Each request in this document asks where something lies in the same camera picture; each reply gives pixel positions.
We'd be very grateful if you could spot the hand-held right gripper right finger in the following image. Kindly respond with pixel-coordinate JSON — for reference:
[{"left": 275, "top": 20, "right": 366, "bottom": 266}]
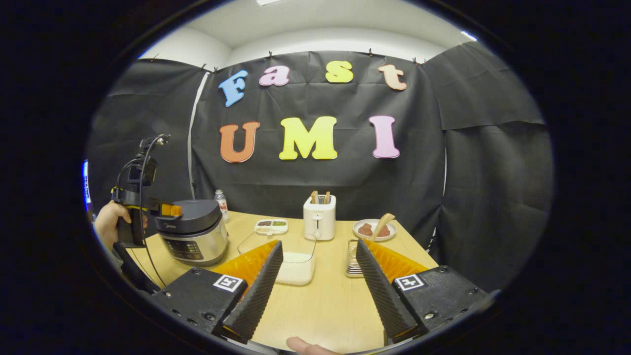
[{"left": 356, "top": 239, "right": 493, "bottom": 346}]

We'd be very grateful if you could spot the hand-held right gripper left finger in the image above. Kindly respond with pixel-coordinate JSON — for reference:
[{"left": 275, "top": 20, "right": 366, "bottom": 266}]
[{"left": 150, "top": 240, "right": 285, "bottom": 344}]

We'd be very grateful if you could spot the dark grey rice cooker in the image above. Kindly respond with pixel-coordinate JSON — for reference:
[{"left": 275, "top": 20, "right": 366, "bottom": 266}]
[{"left": 155, "top": 200, "right": 230, "bottom": 267}]

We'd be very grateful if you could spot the metal wire chopstick holder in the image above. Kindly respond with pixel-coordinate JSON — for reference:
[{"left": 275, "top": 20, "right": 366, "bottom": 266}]
[{"left": 346, "top": 239, "right": 368, "bottom": 278}]

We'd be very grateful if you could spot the clear container of white rice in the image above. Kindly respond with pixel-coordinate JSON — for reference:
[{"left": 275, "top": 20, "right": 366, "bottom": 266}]
[{"left": 238, "top": 231, "right": 317, "bottom": 286}]

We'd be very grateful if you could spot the wooden spoon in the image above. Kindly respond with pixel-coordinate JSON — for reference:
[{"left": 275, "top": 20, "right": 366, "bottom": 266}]
[{"left": 370, "top": 213, "right": 396, "bottom": 242}]

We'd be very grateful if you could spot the white panel with blue edge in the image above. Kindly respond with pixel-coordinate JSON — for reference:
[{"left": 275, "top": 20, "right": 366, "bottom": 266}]
[{"left": 81, "top": 159, "right": 95, "bottom": 217}]

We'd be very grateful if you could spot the small clear water bottle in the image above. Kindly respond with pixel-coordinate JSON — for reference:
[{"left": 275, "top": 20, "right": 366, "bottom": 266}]
[{"left": 214, "top": 189, "right": 230, "bottom": 222}]

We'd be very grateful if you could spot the white round plate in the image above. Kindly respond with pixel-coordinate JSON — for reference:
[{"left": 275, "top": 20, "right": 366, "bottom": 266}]
[{"left": 352, "top": 218, "right": 397, "bottom": 242}]

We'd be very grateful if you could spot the white divided condiment tray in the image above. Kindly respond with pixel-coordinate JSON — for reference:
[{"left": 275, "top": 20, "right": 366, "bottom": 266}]
[{"left": 254, "top": 219, "right": 289, "bottom": 236}]

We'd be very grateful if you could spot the white toaster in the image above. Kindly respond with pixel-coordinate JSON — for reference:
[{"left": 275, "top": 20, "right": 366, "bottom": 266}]
[{"left": 303, "top": 194, "right": 337, "bottom": 241}]

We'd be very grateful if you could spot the black backdrop cloth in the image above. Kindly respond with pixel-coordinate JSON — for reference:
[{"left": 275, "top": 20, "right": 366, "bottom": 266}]
[{"left": 86, "top": 40, "right": 555, "bottom": 291}]

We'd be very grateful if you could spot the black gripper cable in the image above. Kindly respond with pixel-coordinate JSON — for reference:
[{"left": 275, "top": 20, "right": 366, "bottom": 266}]
[{"left": 114, "top": 136, "right": 168, "bottom": 289}]

